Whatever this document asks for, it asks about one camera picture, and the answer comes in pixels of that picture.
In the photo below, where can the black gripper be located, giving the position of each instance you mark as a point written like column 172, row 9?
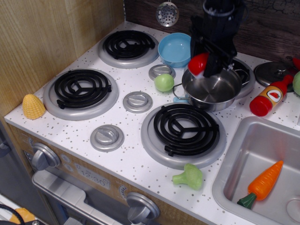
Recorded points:
column 214, row 35

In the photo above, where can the red and white toy sushi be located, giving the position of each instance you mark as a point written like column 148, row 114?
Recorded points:
column 198, row 63

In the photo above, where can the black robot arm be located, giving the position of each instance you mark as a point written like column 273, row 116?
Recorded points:
column 224, row 8

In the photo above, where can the light blue toy bowl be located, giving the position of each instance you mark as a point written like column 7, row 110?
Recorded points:
column 174, row 50

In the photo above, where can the small steel pot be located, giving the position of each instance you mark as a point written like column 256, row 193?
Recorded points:
column 214, row 93

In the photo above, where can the light green toy ball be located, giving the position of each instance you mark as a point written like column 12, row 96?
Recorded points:
column 164, row 82

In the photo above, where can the silver stovetop knob back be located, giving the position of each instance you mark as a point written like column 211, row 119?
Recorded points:
column 161, row 69

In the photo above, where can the silver stovetop knob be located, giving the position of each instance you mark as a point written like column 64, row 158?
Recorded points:
column 137, row 102
column 107, row 138
column 161, row 69

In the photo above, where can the hanging round metal strainer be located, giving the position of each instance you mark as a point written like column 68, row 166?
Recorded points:
column 167, row 14

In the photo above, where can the steel pot lid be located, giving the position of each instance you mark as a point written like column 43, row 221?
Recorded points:
column 270, row 72

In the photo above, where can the red toy ketchup bottle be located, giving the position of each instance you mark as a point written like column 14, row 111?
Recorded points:
column 262, row 104

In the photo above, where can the back left black burner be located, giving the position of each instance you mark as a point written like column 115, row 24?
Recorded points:
column 128, row 49

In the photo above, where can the silver stovetop knob middle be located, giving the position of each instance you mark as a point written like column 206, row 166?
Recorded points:
column 137, row 102

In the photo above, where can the front right black burner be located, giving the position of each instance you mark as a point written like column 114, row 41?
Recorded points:
column 177, row 134

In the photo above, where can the red toy pepper right edge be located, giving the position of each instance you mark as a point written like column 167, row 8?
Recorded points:
column 296, row 63

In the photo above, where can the green toy vegetable right edge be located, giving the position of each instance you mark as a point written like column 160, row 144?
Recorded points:
column 296, row 84

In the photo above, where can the silver toy sink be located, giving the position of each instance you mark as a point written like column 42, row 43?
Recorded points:
column 256, row 146

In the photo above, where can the green toy broccoli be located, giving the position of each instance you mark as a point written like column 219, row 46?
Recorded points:
column 192, row 176

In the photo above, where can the silver stovetop knob front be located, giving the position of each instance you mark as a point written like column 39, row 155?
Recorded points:
column 107, row 138

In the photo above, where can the front left black burner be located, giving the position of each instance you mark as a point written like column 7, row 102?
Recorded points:
column 80, row 94

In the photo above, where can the orange toy carrot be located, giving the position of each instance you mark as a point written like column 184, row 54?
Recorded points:
column 262, row 185

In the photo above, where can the silver oven knob right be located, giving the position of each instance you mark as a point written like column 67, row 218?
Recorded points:
column 142, row 210

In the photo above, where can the silver oven knob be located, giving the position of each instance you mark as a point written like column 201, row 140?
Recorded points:
column 142, row 210
column 44, row 157

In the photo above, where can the yellow toy corn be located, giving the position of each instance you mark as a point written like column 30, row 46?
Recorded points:
column 32, row 106

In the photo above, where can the silver oven knob left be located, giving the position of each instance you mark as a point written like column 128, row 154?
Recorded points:
column 44, row 157

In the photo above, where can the orange toy bottom left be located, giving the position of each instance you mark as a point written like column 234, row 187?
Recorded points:
column 24, row 213

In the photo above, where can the silver oven door handle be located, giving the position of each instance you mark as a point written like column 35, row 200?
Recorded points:
column 70, row 196

